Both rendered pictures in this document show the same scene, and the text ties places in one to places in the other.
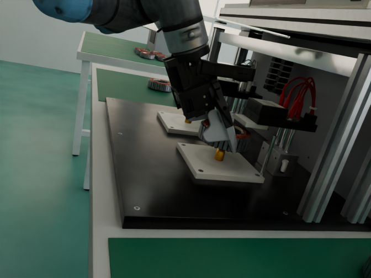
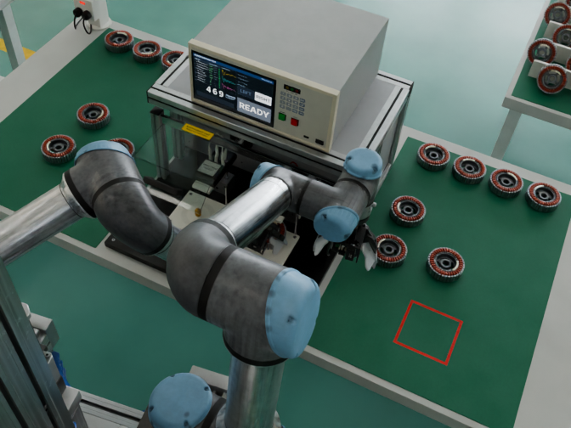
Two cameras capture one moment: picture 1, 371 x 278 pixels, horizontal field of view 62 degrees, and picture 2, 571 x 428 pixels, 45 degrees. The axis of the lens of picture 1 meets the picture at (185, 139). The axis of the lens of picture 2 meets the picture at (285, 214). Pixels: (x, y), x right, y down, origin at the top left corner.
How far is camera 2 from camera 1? 1.67 m
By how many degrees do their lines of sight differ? 49
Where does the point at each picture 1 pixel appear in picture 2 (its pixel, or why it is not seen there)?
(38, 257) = (75, 383)
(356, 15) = (330, 164)
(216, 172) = (281, 259)
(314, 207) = not seen: hidden behind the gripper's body
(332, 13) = (311, 156)
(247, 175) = (291, 243)
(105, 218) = not seen: hidden behind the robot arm
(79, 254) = (98, 346)
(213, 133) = (276, 248)
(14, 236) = not seen: hidden behind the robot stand
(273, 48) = (262, 159)
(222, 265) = (336, 309)
